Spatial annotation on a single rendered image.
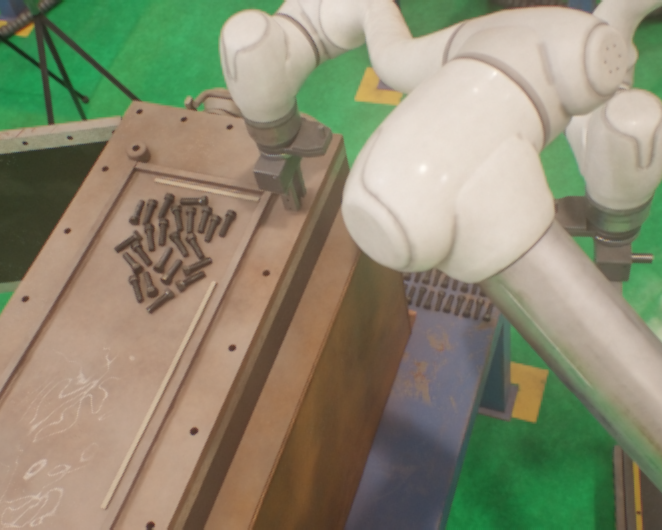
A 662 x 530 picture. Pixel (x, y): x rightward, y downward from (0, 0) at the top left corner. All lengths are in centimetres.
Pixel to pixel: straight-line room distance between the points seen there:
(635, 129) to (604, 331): 39
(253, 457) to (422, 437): 71
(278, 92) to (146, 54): 283
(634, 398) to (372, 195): 33
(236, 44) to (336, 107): 240
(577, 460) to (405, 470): 83
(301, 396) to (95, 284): 41
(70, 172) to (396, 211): 152
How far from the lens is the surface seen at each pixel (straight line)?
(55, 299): 172
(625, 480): 256
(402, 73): 115
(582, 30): 97
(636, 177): 133
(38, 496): 156
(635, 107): 131
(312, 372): 166
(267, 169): 156
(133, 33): 439
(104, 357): 163
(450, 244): 90
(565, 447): 294
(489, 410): 297
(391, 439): 225
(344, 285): 175
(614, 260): 146
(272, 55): 141
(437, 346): 236
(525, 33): 98
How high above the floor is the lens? 267
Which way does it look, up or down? 54 degrees down
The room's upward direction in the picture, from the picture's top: 16 degrees counter-clockwise
